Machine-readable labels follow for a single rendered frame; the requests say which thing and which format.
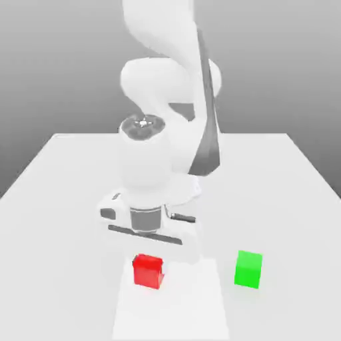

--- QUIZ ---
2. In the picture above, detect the small green cube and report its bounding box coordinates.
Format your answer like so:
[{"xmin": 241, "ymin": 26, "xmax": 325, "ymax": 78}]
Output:
[{"xmin": 233, "ymin": 250, "xmax": 264, "ymax": 290}]

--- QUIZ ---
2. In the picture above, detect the small red cube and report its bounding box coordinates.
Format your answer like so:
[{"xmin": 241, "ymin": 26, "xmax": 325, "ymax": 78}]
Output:
[{"xmin": 132, "ymin": 253, "xmax": 167, "ymax": 290}]

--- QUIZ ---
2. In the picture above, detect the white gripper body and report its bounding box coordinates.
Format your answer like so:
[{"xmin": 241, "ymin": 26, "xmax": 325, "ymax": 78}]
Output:
[{"xmin": 107, "ymin": 216, "xmax": 201, "ymax": 264}]

